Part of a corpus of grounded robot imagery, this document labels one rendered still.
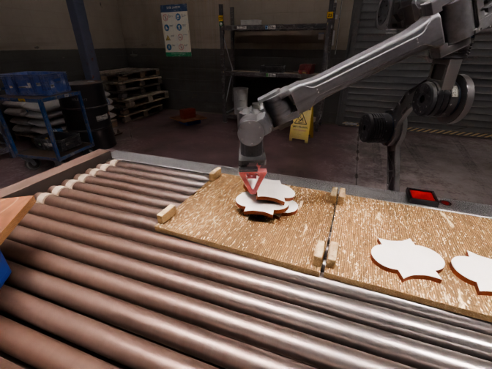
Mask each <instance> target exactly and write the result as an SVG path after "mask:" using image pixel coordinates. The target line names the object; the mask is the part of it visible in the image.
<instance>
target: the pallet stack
mask: <svg viewBox="0 0 492 369"><path fill-rule="evenodd" d="M146 71H152V74H153V75H150V76H148V75H147V72H146ZM132 73H137V74H136V75H132ZM159 75H160V70H159V68H133V67H132V68H131V67H127V68H121V69H115V70H104V71H100V77H101V81H103V82H102V83H103V87H104V90H105V92H108V93H110V95H109V96H108V98H110V99H112V100H113V102H112V103H111V104H110V105H112V106H114V108H113V110H111V111H109V112H111V113H115V114H116V116H115V117H114V118H116V120H117V121H118V120H120V119H122V121H123V122H122V123H128V122H132V121H135V120H138V119H142V118H144V117H146V116H150V115H152V114H155V113H158V112H161V111H163V107H162V105H163V104H161V100H162V99H165V98H168V97H169V96H168V91H164V90H162V91H161V88H160V84H161V83H162V80H161V78H162V77H161V76H159ZM150 79H154V83H150ZM150 86H153V88H154V90H151V89H149V87H150ZM156 94H161V96H153V95H156ZM152 102H154V103H152ZM151 103H152V104H151ZM156 107H157V108H156ZM152 108H156V111H154V112H151V113H149V112H148V111H149V110H151V109H152ZM136 114H140V115H141V116H139V117H136V118H134V119H131V118H130V116H133V115H136Z"/></svg>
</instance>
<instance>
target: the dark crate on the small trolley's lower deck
mask: <svg viewBox="0 0 492 369"><path fill-rule="evenodd" d="M52 132H53V136H54V138H55V141H56V145H57V147H58V150H59V152H65V151H67V150H69V149H72V148H74V147H77V146H79V145H81V144H82V143H81V138H80V136H79V134H80V133H66V132H57V131H52ZM47 138H48V139H47ZM33 140H34V143H35V145H36V147H37V148H36V149H41V150H49V151H54V149H53V146H52V143H51V140H50V137H49V134H48V133H46V134H43V135H39V136H37V137H34V138H33Z"/></svg>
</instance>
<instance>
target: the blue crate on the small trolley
mask: <svg viewBox="0 0 492 369"><path fill-rule="evenodd" d="M0 77H1V78H0V79H2V83H3V84H4V85H3V86H4V87H5V92H6V94H8V95H18V96H52V95H55V94H61V93H65V92H70V91H71V87H70V85H69V82H68V80H67V75H66V72H52V71H24V72H11V73H5V74H0Z"/></svg>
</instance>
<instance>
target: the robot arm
mask: <svg viewBox="0 0 492 369"><path fill-rule="evenodd" d="M491 25H492V0H392V7H391V11H390V15H389V21H388V25H387V28H388V29H405V30H403V31H402V32H400V33H398V34H396V35H394V36H392V37H390V38H389V39H387V40H385V41H383V42H380V43H379V44H377V45H374V46H373V47H371V48H369V49H367V50H365V51H363V52H361V53H358V54H357V55H355V56H353V57H351V58H350V59H347V60H345V61H343V62H341V63H339V64H337V65H335V66H334V67H331V68H329V69H328V70H325V71H323V72H321V73H319V74H318V75H315V76H313V77H311V78H307V79H304V80H301V81H296V82H294V83H292V84H290V85H288V86H284V87H283V88H281V89H280V88H277V89H274V90H272V91H270V92H268V93H266V94H264V95H262V96H260V97H259V98H258V103H259V105H260V107H261V110H259V108H253V107H252V106H250V107H249V108H246V109H243V110H242V111H240V112H239V126H238V131H237V135H238V139H239V140H240V147H239V175H240V176H241V178H242V180H243V182H244V183H245V185H246V187H247V189H248V191H249V193H250V194H256V192H257V190H258V188H259V186H260V184H261V183H262V181H263V179H264V177H265V176H266V174H267V169H266V168H260V167H261V165H266V157H265V152H264V147H263V138H264V136H265V135H267V134H269V133H271V132H272V131H274V130H277V129H279V130H282V129H284V128H286V127H288V126H290V125H292V124H293V123H294V122H293V120H294V119H296V118H298V117H300V114H301V113H303V112H305V111H308V110H310V109H311V108H312V107H313V106H314V105H315V104H316V103H318V102H320V101H321V100H323V99H324V98H326V97H328V96H330V95H332V94H334V93H336V92H339V91H340V90H342V89H344V88H346V87H348V86H350V85H352V84H355V83H357V82H359V81H361V80H363V79H365V78H367V77H369V76H371V75H373V74H375V73H378V72H380V71H382V70H384V69H386V68H388V67H390V66H392V65H394V64H396V63H398V62H401V61H403V60H404V59H407V58H408V57H410V56H413V55H415V54H417V53H420V52H423V51H427V50H429V52H430V57H431V58H432V59H440V58H442V57H445V56H447V55H449V54H451V53H453V52H455V51H458V50H460V49H461V48H464V47H466V46H467V45H469V44H471V36H473V35H474V34H477V33H478V32H480V31H482V30H483V29H486V28H487V27H489V26H491ZM289 95H291V97H292V99H293V101H294V104H295V105H294V106H292V104H291V101H290V99H289V97H288V96H289ZM263 102H264V103H263ZM264 105H265V106H266V107H265V106H264ZM267 111H268V113H269V114H268V113H267ZM269 116H270V117H271V118H270V117H269ZM271 119H272V120H271ZM249 163H257V164H256V166H247V165H249ZM246 176H247V177H248V179H255V178H256V176H259V178H258V180H257V182H256V185H255V187H254V189H252V187H251V186H250V183H249V181H248V180H247V177H246Z"/></svg>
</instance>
